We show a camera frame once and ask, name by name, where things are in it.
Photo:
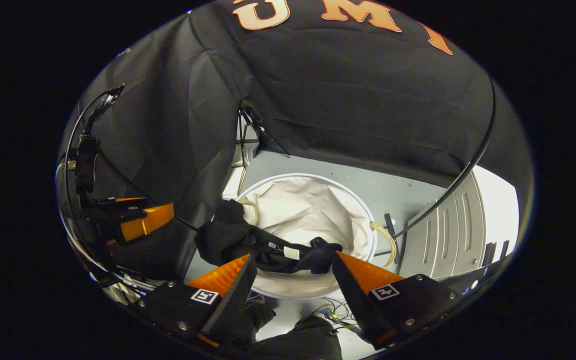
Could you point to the person's dark trousers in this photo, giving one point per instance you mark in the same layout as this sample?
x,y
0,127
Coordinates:
x,y
308,345

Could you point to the grey metal cabinet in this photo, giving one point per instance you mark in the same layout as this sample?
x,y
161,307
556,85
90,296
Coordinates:
x,y
448,235

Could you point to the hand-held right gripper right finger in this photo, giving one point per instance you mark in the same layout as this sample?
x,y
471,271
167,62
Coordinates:
x,y
355,305

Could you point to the black metal clothes rack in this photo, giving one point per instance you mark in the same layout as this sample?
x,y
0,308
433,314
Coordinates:
x,y
493,117

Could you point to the black folding stand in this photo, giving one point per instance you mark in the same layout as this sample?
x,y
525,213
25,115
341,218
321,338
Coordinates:
x,y
248,117

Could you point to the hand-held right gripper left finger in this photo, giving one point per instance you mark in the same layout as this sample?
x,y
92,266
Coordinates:
x,y
233,300

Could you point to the black knit jacket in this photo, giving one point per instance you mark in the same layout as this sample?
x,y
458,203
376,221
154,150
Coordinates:
x,y
233,240

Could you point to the white fabric laundry hamper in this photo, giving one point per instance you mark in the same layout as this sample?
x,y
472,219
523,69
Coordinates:
x,y
308,205

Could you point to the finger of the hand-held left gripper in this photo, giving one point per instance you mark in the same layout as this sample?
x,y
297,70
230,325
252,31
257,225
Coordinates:
x,y
123,204
148,220

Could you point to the black backdrop cloth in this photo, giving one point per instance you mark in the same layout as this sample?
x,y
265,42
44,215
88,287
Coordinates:
x,y
343,100

